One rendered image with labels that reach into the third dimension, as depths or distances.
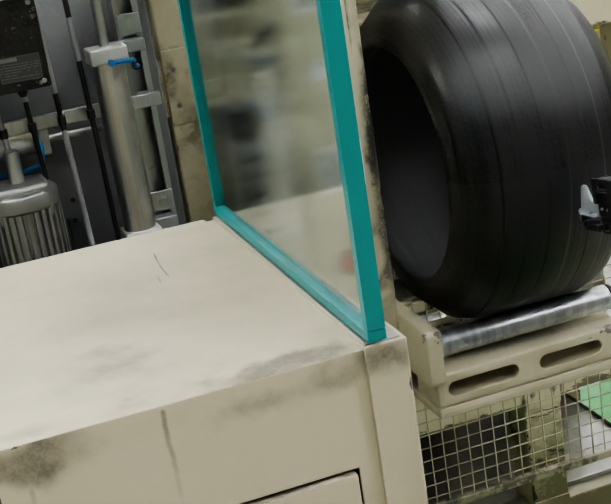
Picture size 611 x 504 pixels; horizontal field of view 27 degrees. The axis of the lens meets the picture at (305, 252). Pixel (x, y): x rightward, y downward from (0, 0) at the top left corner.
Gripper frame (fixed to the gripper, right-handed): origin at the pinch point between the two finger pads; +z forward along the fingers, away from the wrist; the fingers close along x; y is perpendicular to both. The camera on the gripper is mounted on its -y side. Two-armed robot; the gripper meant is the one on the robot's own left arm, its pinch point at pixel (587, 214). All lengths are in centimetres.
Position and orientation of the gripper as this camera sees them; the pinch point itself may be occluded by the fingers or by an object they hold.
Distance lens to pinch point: 198.2
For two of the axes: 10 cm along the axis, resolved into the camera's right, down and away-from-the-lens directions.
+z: -3.1, -1.3, 9.4
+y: -1.9, -9.6, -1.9
